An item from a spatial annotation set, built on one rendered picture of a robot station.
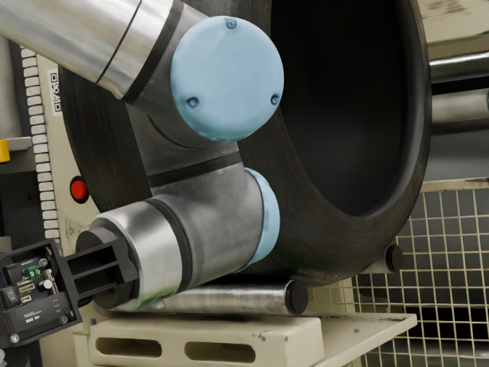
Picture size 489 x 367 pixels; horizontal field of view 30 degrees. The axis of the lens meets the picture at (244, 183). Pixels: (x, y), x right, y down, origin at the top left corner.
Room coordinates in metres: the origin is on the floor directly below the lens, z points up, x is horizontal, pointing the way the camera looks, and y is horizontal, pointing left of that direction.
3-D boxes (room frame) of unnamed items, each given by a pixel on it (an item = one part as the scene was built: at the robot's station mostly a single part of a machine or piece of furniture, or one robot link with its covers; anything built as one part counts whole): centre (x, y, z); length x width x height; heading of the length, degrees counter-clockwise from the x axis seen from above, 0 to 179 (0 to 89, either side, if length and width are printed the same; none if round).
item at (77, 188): (1.47, 0.26, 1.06); 0.03 x 0.02 x 0.03; 54
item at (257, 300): (1.27, 0.09, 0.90); 0.35 x 0.05 x 0.05; 54
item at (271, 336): (1.27, 0.09, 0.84); 0.36 x 0.09 x 0.06; 54
